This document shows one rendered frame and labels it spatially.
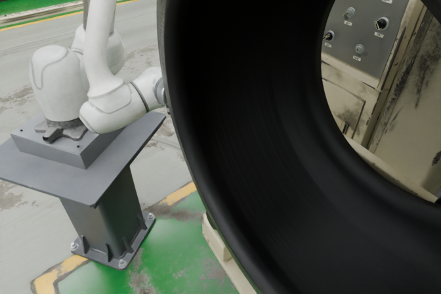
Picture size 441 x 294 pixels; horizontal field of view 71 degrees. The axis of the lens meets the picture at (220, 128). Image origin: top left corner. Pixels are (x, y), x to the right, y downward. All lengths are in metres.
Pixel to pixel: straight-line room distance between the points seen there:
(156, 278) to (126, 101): 0.95
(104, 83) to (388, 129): 0.68
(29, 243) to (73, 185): 0.83
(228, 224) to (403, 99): 0.40
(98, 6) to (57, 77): 0.32
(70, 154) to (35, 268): 0.80
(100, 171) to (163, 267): 0.66
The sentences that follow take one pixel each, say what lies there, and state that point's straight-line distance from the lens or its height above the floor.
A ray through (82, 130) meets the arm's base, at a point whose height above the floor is 0.74.
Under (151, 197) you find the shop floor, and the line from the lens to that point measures 1.85.
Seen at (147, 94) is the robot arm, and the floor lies 0.95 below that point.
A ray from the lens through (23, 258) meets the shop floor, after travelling 1.86.
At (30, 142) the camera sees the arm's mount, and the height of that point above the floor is 0.72.
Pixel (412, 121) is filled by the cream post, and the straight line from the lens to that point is 0.67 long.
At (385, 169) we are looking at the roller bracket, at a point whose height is 0.95.
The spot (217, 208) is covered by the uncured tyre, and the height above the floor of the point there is 1.00.
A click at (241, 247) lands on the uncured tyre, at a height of 0.98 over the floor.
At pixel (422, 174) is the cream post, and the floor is 0.98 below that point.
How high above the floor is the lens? 1.41
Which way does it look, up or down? 39 degrees down
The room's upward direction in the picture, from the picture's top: straight up
